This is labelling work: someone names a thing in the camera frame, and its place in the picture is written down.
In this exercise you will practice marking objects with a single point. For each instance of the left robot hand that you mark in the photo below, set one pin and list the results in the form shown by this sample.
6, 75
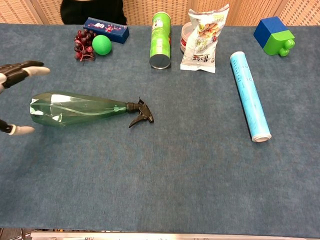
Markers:
15, 71

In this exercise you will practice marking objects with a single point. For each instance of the green spray bottle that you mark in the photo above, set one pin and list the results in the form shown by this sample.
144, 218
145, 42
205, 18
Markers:
70, 110

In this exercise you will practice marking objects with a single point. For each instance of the dark red grape bunch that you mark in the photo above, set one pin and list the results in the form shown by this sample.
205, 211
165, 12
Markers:
83, 43

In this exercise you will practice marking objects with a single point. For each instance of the green ball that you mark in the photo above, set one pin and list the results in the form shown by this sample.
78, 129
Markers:
101, 45

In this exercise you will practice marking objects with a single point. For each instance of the person in black clothing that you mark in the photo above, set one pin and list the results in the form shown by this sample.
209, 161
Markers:
92, 11

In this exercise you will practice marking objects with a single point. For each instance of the dark blue printed box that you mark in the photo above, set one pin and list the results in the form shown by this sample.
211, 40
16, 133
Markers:
107, 28

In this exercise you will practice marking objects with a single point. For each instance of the green chips can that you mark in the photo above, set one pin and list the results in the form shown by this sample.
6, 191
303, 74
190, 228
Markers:
160, 37

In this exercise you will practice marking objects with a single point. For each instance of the blue felt table cloth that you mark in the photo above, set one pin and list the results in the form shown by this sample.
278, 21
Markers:
160, 162

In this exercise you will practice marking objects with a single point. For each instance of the clear plastic jar red label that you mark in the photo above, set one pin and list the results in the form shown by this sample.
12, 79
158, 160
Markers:
186, 37

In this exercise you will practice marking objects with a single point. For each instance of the white snack bag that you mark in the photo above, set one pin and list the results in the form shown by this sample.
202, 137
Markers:
202, 45

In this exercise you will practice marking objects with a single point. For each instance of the light blue paper roll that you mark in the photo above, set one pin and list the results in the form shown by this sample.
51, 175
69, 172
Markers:
248, 95

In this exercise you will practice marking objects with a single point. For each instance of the woven wicker screen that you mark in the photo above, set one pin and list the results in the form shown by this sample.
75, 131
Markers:
250, 11

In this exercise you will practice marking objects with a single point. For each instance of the blue toy block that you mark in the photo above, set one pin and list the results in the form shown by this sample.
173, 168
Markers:
268, 28

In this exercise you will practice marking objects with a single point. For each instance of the green toy block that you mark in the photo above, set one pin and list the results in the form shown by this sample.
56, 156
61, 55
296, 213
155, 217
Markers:
278, 42

